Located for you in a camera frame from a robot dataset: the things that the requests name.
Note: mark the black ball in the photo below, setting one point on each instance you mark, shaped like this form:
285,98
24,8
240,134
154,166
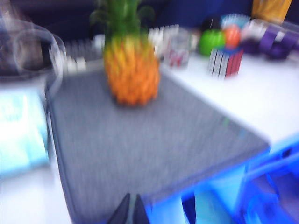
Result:
211,23

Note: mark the green plastic apple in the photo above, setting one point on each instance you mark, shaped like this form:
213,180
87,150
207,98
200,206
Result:
211,43

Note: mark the yellow snack package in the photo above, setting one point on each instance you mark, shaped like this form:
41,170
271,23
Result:
271,8

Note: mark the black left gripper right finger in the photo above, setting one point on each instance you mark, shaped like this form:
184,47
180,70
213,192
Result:
140,210

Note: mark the grey felt laptop sleeve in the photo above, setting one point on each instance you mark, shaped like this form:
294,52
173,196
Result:
140,144

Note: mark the light blue tissue pack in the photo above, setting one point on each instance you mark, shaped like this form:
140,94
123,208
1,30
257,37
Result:
21,130

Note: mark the orange red plastic fruit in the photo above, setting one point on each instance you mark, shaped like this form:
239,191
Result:
232,36

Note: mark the purple object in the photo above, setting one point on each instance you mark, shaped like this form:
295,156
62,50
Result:
275,44

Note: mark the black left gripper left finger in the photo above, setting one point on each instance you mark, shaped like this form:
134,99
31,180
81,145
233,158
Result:
121,210

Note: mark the light blue round object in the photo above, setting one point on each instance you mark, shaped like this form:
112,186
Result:
234,21

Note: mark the clear glass jar red ribbon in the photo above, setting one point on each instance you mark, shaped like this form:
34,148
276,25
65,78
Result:
178,51

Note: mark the Rubik's cube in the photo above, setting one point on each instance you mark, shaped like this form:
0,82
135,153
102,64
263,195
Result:
225,61

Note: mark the plastic pineapple with green crown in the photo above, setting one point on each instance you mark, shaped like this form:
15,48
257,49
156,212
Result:
133,74

